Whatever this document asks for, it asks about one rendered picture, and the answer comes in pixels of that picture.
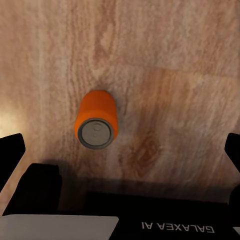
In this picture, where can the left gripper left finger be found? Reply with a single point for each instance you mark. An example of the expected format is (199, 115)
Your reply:
(12, 148)

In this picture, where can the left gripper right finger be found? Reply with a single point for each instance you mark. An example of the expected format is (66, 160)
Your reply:
(232, 149)

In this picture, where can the can of soda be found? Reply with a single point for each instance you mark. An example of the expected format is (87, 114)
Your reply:
(96, 125)

